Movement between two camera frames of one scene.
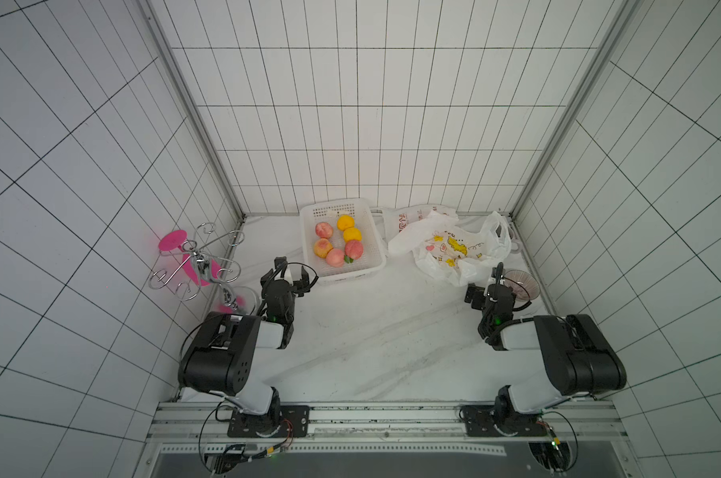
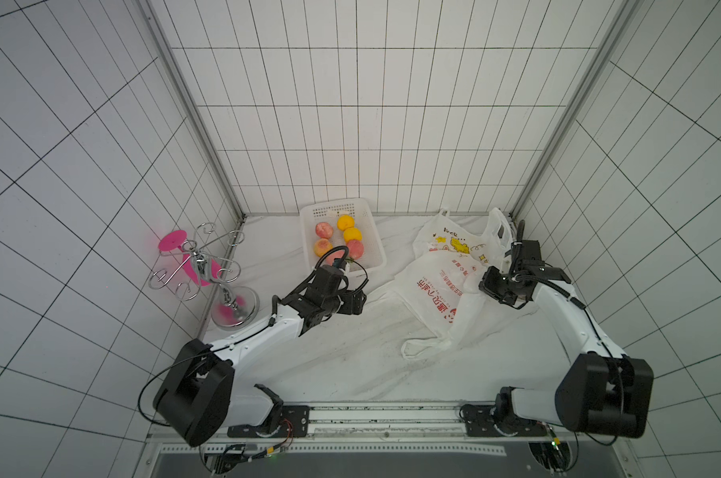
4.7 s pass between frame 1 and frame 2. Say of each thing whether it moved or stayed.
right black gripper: moved
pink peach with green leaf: stayed
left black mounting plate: stayed
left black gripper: moved
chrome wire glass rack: stayed
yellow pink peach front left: stayed
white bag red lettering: moved
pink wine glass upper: stayed
